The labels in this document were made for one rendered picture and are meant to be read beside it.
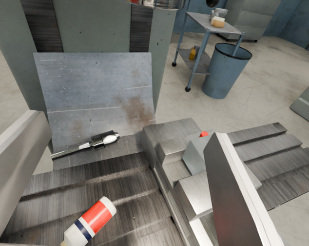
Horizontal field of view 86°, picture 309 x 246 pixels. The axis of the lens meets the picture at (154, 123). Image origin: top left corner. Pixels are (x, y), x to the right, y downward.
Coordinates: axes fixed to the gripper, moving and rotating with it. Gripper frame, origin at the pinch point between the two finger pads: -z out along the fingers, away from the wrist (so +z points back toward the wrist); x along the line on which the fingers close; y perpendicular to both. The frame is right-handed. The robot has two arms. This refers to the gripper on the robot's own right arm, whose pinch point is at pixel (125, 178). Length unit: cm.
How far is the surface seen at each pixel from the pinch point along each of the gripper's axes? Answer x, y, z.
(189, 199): -9.8, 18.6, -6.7
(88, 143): 13.5, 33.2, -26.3
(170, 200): -8.7, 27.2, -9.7
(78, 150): 15.9, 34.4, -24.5
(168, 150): -6.8, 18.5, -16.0
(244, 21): -234, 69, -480
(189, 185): -10.1, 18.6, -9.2
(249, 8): -229, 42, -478
